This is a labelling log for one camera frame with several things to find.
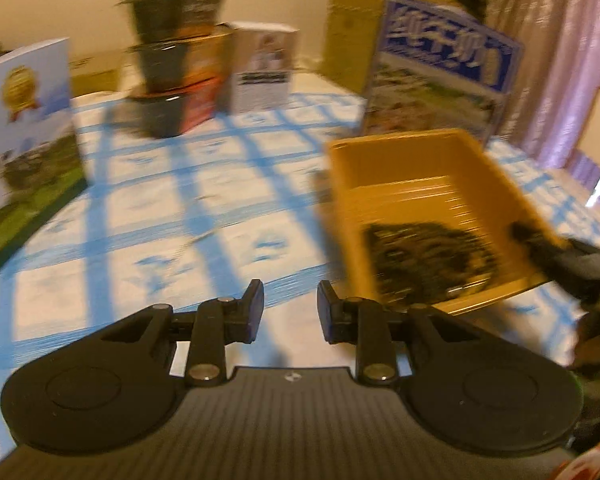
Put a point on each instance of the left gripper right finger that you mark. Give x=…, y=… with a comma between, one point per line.
x=362, y=322

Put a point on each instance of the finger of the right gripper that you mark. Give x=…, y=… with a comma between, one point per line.
x=530, y=234

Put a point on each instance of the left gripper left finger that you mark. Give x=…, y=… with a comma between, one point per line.
x=215, y=324

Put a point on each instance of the orange plastic tray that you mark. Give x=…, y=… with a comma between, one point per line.
x=438, y=176

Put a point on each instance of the blue checked tablecloth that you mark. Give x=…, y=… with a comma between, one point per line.
x=181, y=221

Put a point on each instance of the blue tall milk carton box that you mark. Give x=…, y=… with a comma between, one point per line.
x=435, y=67

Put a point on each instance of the bottom red noodle bowl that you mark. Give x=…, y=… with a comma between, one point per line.
x=166, y=114

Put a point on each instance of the pink patterned curtain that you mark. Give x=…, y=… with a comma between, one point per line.
x=558, y=76

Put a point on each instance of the middle orange noodle bowl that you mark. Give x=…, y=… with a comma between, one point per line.
x=176, y=64

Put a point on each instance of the small white product box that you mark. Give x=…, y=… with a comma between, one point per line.
x=260, y=66

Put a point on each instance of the brown cardboard box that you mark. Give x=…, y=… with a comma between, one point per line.
x=350, y=42

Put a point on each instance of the flat cardboard box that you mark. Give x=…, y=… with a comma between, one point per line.
x=98, y=72

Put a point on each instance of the top black noodle bowl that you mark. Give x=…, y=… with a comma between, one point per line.
x=165, y=20

